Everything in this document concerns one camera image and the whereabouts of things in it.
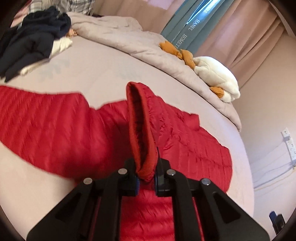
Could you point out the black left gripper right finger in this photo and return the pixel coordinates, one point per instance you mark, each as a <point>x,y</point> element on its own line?
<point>201,210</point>

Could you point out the white wall power strip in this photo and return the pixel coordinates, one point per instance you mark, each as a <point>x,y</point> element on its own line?
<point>290,145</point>

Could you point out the white garment under navy pile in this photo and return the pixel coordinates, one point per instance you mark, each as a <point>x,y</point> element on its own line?
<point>59,46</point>

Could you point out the pink beige curtain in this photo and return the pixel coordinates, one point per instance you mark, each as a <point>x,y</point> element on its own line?
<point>241,40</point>

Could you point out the grey beige duvet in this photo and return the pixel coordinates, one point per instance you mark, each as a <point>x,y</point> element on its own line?
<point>126,34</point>

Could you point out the teal curtain with lettering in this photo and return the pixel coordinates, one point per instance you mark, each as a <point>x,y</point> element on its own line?
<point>193,22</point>

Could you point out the red quilted down jacket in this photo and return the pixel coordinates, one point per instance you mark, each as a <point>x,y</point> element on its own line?
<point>62,134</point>

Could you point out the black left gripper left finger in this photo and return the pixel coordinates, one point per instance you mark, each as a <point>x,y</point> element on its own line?
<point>91,211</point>

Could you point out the white goose plush toy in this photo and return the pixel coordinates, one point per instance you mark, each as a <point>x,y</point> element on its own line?
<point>219,78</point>

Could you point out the plaid pillow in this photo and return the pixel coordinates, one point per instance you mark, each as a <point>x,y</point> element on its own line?
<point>79,6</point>

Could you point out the dark navy clothes pile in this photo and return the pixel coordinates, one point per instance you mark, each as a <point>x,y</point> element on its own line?
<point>32,41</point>

